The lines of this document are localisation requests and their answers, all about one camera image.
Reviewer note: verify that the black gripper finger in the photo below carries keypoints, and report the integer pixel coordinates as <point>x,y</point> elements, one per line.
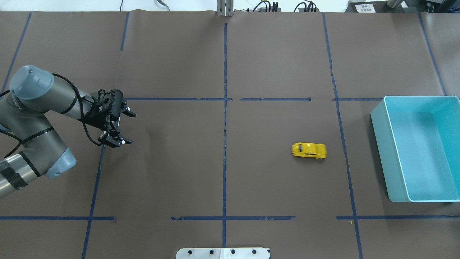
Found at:
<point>110,139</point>
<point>125,110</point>

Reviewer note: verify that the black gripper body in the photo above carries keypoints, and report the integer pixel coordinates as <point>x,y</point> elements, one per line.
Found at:
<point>96,118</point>

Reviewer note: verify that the yellow beetle toy car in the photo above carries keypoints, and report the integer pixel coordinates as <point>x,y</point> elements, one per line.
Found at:
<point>309,150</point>

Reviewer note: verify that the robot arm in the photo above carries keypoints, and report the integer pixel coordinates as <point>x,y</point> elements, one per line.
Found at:
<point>32,93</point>

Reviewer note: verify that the teal plastic storage bin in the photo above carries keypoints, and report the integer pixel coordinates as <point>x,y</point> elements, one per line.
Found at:
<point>418,143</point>

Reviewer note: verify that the white camera stand post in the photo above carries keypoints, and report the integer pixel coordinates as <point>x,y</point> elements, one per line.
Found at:
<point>224,253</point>

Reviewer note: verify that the aluminium frame post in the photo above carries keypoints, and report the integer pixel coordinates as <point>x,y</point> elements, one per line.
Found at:
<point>225,8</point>

